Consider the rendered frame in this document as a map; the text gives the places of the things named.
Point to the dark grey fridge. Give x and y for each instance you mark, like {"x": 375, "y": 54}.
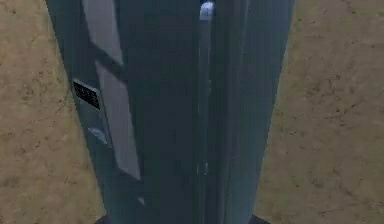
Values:
{"x": 160, "y": 100}

